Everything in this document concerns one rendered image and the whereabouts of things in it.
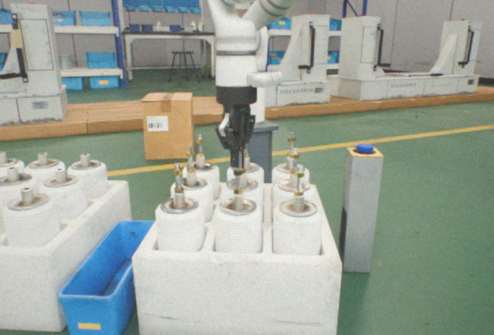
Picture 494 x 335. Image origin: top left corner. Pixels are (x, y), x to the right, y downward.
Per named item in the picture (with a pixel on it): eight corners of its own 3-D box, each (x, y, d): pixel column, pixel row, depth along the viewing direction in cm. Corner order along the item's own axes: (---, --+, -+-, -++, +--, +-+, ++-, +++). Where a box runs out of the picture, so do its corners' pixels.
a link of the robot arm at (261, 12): (259, -23, 95) (290, -20, 99) (226, 31, 119) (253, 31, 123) (266, 9, 94) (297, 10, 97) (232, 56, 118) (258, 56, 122)
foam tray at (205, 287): (183, 236, 109) (180, 181, 104) (312, 239, 107) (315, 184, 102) (139, 335, 72) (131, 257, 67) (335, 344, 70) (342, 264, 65)
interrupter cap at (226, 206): (226, 220, 67) (226, 216, 67) (215, 203, 74) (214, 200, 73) (262, 213, 69) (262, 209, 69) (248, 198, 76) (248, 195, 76)
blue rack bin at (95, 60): (87, 67, 513) (85, 52, 507) (115, 66, 527) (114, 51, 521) (87, 69, 469) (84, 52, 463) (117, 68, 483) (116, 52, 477)
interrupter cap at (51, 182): (55, 176, 89) (55, 173, 89) (85, 177, 88) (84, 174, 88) (36, 188, 82) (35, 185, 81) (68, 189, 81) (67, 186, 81)
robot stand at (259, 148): (226, 197, 137) (224, 120, 129) (260, 192, 143) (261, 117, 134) (240, 213, 124) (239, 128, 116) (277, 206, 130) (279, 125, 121)
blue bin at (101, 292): (123, 259, 98) (118, 220, 94) (162, 261, 97) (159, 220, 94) (63, 349, 69) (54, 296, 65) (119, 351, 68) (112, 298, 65)
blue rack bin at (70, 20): (47, 27, 483) (45, 10, 477) (78, 27, 496) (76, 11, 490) (41, 25, 438) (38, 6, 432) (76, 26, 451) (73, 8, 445)
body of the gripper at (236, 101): (228, 78, 70) (229, 125, 72) (206, 81, 62) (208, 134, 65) (265, 78, 67) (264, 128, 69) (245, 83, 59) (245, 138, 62)
